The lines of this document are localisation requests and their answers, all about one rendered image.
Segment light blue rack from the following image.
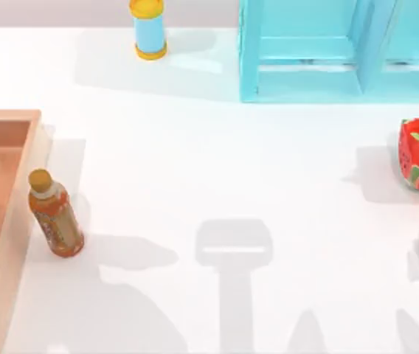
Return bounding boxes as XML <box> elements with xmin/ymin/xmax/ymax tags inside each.
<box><xmin>238</xmin><ymin>0</ymin><xmax>419</xmax><ymax>104</ymax></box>

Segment orange bottle with yellow cap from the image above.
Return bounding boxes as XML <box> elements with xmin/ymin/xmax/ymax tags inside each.
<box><xmin>28</xmin><ymin>168</ymin><xmax>85</xmax><ymax>258</ymax></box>

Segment light blue and yellow bottle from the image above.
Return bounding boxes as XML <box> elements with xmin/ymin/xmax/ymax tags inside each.
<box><xmin>128</xmin><ymin>0</ymin><xmax>168</xmax><ymax>60</ymax></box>

